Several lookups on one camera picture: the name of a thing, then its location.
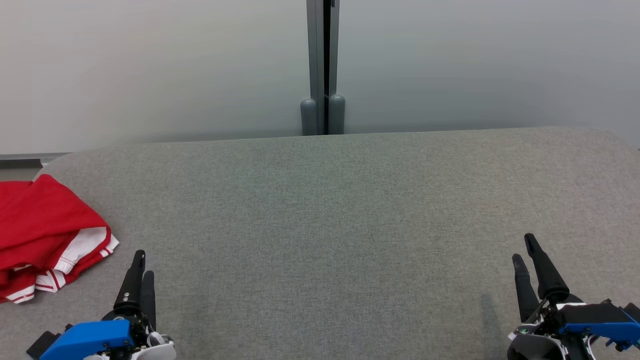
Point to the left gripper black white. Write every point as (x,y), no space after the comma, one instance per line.
(155,347)

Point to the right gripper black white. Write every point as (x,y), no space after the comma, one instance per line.
(535,347)

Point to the red basketball jersey white sleeves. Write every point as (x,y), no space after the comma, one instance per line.
(82,250)

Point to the red shorts with white stripe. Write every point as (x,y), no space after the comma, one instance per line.
(45,215)

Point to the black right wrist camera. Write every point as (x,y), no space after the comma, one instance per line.
(592,312)

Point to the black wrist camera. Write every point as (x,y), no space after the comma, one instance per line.
(42,345)
(592,312)

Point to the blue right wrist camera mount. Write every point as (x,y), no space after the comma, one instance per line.
(600,331)

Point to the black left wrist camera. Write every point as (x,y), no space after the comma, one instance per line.
(42,345)

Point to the grey partition bottom rail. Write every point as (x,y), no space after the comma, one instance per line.
(25,156)

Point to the grey partition end post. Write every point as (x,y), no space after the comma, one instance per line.
(336,75)
(312,75)

